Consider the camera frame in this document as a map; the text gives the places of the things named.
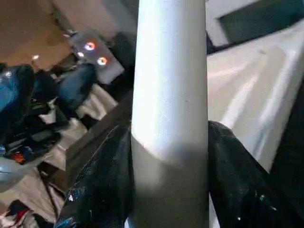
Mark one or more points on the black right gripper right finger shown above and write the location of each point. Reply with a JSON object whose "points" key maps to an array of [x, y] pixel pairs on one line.
{"points": [[242, 190]]}

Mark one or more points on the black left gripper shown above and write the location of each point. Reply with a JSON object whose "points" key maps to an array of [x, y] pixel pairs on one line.
{"points": [[42, 128]]}

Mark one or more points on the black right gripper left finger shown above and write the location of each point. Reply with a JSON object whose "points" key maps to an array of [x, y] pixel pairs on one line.
{"points": [[107, 185]]}

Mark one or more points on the white plastic table leg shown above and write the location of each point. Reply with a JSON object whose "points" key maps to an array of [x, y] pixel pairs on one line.
{"points": [[168, 95]]}

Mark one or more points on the black mat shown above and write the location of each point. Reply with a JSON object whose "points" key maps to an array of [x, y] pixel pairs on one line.
{"points": [[99, 133]]}

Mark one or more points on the white computer case glowing fans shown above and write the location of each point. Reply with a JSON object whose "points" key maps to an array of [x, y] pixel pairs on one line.
{"points": [[95, 52]]}

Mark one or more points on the white plastic table top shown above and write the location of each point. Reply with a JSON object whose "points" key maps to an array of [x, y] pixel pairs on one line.
{"points": [[249, 95]]}

